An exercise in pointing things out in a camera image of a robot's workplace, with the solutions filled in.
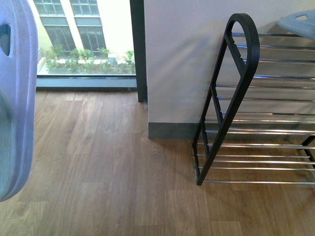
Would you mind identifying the white slipper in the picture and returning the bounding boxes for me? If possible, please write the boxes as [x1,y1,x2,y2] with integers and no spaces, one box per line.
[277,9,315,41]
[0,0,38,202]

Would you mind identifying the black metal shoe rack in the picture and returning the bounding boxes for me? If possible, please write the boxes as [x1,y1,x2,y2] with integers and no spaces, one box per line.
[192,13,315,186]

